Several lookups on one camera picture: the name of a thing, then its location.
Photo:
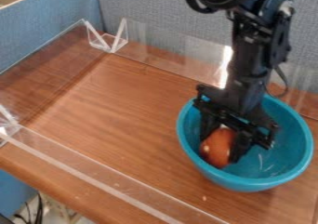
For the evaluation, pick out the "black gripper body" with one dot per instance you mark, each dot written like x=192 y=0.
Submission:
x=237 y=106

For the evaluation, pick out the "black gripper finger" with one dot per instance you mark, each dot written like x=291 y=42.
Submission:
x=242 y=144
x=208 y=124

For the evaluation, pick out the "brown toy mushroom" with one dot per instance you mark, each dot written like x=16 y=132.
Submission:
x=215 y=147

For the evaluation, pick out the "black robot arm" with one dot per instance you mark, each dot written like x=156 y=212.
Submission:
x=261 y=45

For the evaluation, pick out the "blue plastic bowl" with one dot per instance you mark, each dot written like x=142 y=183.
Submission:
x=261 y=169

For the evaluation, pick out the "clear acrylic back barrier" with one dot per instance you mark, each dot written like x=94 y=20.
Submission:
x=202 y=60

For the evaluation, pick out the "clear acrylic barrier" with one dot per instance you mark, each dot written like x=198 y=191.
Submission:
x=127 y=189
x=32 y=84
x=202 y=60

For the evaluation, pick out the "clear acrylic front barrier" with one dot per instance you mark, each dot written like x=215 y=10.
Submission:
x=127 y=189

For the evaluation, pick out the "clear acrylic left barrier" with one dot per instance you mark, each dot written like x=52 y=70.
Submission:
x=32 y=84

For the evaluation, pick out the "clear triangular corner bracket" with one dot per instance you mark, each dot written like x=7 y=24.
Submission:
x=107 y=42

